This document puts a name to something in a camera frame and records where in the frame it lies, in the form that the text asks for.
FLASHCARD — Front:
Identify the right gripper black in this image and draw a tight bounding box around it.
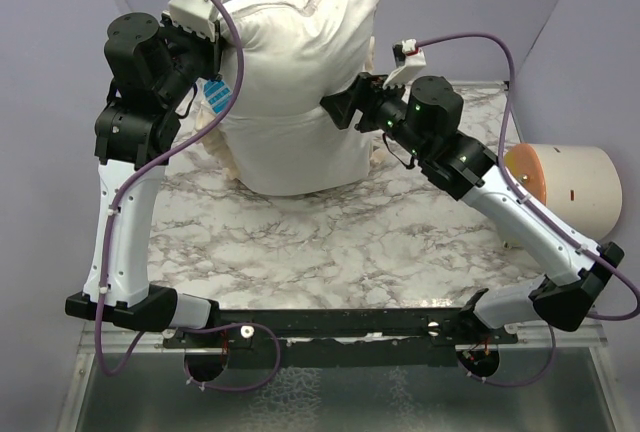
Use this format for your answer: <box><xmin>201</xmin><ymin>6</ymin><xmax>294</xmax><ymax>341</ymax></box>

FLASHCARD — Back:
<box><xmin>321</xmin><ymin>71</ymin><xmax>429</xmax><ymax>162</ymax></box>

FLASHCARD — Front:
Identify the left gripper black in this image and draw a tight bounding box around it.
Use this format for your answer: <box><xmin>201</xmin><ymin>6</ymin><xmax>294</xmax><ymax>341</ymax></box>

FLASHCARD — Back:
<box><xmin>156</xmin><ymin>10</ymin><xmax>224</xmax><ymax>107</ymax></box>

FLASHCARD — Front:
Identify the white pillow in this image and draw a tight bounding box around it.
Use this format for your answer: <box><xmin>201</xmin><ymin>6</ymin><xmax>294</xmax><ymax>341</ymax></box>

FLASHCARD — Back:
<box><xmin>217</xmin><ymin>0</ymin><xmax>380</xmax><ymax>197</ymax></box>

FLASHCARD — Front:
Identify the grey pillowcase with cream trim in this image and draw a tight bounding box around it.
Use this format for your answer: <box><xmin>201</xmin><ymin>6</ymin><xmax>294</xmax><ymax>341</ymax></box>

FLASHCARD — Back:
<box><xmin>194</xmin><ymin>36</ymin><xmax>375</xmax><ymax>181</ymax></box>

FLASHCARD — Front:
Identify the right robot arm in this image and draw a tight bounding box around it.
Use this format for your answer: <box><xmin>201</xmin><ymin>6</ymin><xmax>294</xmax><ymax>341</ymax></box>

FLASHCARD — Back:
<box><xmin>320</xmin><ymin>73</ymin><xmax>624</xmax><ymax>343</ymax></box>

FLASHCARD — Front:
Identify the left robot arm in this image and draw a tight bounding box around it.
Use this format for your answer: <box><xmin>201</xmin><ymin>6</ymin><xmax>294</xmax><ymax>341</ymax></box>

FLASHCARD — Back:
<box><xmin>65</xmin><ymin>12</ymin><xmax>221</xmax><ymax>347</ymax></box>

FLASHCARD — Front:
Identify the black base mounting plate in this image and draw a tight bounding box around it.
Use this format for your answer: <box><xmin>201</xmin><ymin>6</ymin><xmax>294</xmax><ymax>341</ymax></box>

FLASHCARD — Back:
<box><xmin>162</xmin><ymin>307</ymin><xmax>521</xmax><ymax>369</ymax></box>

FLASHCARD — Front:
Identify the white cylindrical bin orange base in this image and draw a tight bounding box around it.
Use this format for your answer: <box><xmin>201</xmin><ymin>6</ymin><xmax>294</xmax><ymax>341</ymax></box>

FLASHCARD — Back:
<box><xmin>504</xmin><ymin>143</ymin><xmax>623</xmax><ymax>241</ymax></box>

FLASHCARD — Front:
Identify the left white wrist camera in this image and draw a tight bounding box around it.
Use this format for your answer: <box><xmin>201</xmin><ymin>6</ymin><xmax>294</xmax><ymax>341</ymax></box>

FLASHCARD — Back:
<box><xmin>163</xmin><ymin>0</ymin><xmax>219</xmax><ymax>43</ymax></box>

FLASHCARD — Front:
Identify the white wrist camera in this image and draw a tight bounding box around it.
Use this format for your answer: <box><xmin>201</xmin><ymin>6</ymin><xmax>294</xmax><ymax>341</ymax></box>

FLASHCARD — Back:
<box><xmin>163</xmin><ymin>0</ymin><xmax>219</xmax><ymax>43</ymax></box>
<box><xmin>383</xmin><ymin>39</ymin><xmax>426</xmax><ymax>90</ymax></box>

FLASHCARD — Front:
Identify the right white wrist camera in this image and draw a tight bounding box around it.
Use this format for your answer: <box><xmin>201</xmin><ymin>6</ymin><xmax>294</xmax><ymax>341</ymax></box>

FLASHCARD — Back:
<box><xmin>383</xmin><ymin>39</ymin><xmax>426</xmax><ymax>90</ymax></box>

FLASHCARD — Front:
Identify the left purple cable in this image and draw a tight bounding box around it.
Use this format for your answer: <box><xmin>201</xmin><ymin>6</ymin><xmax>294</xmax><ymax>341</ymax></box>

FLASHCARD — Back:
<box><xmin>93</xmin><ymin>0</ymin><xmax>282</xmax><ymax>393</ymax></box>

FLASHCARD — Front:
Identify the aluminium rail frame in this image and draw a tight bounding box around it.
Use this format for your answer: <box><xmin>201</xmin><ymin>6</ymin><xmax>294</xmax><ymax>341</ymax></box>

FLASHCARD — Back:
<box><xmin>77</xmin><ymin>80</ymin><xmax>610</xmax><ymax>353</ymax></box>

